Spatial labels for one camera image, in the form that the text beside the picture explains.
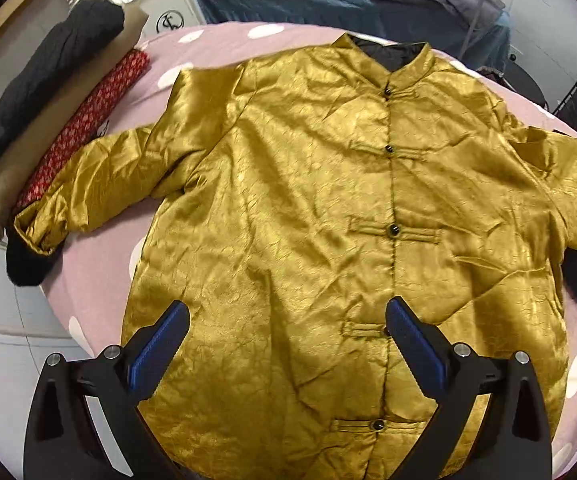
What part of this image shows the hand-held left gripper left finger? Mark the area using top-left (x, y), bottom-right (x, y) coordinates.
top-left (23, 300), bottom-right (192, 480)

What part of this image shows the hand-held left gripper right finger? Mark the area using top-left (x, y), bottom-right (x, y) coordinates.
top-left (385, 296), bottom-right (554, 480)

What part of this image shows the gold satin jacket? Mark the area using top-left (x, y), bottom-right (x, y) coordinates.
top-left (13, 32), bottom-right (577, 480)

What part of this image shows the pink polka dot sheet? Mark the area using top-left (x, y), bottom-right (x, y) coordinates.
top-left (38, 22), bottom-right (577, 480)

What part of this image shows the small black cloth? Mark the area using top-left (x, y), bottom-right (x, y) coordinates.
top-left (6, 227), bottom-right (64, 288)

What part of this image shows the red patterned cloth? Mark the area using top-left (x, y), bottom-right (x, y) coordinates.
top-left (13, 50), bottom-right (150, 216)

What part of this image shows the black round stool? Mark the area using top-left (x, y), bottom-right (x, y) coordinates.
top-left (498, 57), bottom-right (549, 111)

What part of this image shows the black knit garment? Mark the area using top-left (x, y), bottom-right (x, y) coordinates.
top-left (0, 0), bottom-right (125, 211)

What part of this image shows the blue duvet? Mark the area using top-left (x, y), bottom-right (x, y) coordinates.
top-left (198, 0), bottom-right (511, 68)

